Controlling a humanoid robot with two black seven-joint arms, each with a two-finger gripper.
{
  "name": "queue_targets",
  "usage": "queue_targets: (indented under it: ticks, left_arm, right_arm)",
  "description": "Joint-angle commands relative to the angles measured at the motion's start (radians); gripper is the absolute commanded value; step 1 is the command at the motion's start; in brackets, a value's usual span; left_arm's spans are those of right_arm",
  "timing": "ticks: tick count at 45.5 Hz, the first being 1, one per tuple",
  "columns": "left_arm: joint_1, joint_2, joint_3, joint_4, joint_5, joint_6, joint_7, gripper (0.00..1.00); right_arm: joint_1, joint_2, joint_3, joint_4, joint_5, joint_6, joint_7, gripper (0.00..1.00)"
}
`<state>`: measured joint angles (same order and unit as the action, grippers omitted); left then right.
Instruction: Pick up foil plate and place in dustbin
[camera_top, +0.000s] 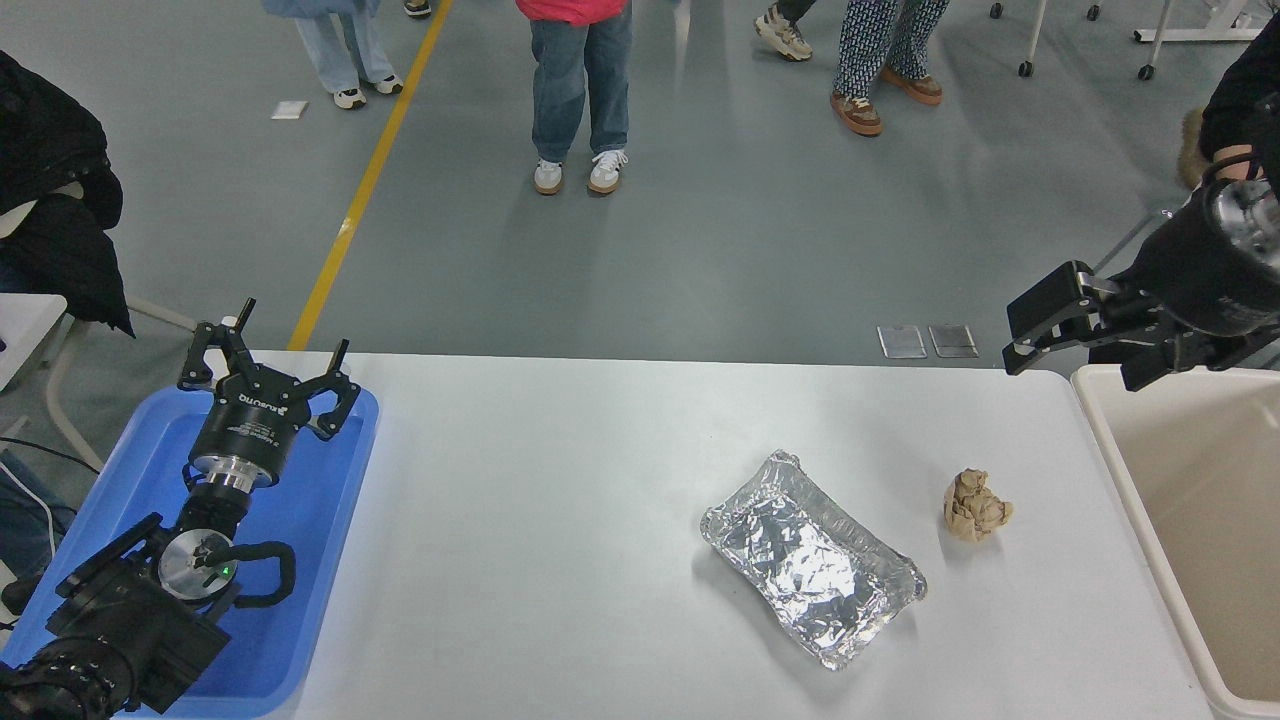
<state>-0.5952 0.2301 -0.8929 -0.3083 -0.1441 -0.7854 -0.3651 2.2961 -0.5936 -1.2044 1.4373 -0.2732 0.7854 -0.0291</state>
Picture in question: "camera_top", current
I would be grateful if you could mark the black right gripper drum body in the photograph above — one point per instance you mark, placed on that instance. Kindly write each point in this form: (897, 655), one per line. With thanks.
(1215, 290)

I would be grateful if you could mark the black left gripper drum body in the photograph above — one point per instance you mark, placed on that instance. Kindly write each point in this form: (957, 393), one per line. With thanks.
(250, 420)

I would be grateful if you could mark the rectangular silver foil plate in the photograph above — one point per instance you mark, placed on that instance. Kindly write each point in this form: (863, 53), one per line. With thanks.
(810, 560)

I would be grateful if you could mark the silver metal floor plate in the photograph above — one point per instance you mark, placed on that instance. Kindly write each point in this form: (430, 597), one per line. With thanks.
(953, 341)
(902, 342)

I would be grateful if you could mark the blue plastic tray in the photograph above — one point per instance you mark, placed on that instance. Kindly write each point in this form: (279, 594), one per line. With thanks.
(310, 530)

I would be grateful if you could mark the large pale plastic bin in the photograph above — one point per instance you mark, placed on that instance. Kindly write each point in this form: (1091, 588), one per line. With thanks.
(1200, 500)

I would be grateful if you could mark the white chair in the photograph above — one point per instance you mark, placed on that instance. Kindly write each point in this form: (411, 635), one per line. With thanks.
(62, 385)

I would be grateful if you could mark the person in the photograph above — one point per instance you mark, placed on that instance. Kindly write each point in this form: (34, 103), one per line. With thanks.
(1245, 100)
(580, 80)
(783, 35)
(880, 45)
(418, 7)
(50, 200)
(340, 45)

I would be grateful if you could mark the small white side table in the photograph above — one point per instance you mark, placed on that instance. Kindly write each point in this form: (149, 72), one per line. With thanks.
(25, 330)

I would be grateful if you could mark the crumpled tan paper ball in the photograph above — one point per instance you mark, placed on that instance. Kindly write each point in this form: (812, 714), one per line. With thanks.
(975, 508)

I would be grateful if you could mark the white paper scrap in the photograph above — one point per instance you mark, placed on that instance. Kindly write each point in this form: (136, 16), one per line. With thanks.
(289, 110)

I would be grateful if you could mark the white wheeled stand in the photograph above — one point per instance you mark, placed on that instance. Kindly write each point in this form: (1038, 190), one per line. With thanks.
(1037, 25)
(1195, 35)

